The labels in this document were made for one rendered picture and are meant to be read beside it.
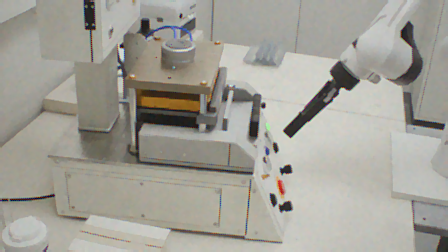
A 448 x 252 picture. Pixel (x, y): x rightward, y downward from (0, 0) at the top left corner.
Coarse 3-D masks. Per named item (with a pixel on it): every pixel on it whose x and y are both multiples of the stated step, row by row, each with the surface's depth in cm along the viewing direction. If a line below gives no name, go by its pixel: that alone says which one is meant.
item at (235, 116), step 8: (232, 96) 134; (224, 104) 138; (232, 104) 138; (240, 104) 138; (248, 104) 138; (224, 112) 125; (232, 112) 134; (240, 112) 134; (248, 112) 135; (224, 120) 123; (232, 120) 130; (240, 120) 131; (248, 120) 131; (128, 128) 124; (216, 128) 127; (224, 128) 124; (232, 128) 127; (240, 128) 127; (248, 128) 127; (128, 136) 123; (248, 136) 124; (256, 144) 121
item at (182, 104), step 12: (216, 72) 133; (144, 96) 119; (156, 96) 119; (168, 96) 120; (180, 96) 120; (192, 96) 120; (144, 108) 121; (156, 108) 120; (168, 108) 120; (180, 108) 119; (192, 108) 119
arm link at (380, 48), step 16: (400, 0) 116; (416, 0) 114; (384, 16) 117; (400, 16) 115; (368, 32) 117; (384, 32) 115; (368, 48) 116; (384, 48) 114; (400, 48) 117; (368, 64) 117; (384, 64) 116; (400, 64) 118
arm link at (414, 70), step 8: (408, 24) 124; (400, 32) 124; (408, 32) 124; (408, 40) 123; (416, 48) 123; (416, 56) 121; (416, 64) 121; (408, 72) 121; (416, 72) 122; (392, 80) 123; (400, 80) 123; (408, 80) 123
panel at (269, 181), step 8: (264, 120) 145; (264, 128) 142; (264, 144) 136; (264, 152) 133; (272, 152) 143; (256, 160) 124; (272, 160) 140; (280, 160) 150; (256, 168) 121; (272, 168) 137; (264, 176) 123; (272, 176) 134; (280, 176) 144; (264, 184) 124; (272, 184) 132; (264, 192) 122; (272, 192) 129; (280, 192) 137; (280, 200) 135; (272, 208) 124; (280, 216) 130; (280, 224) 127
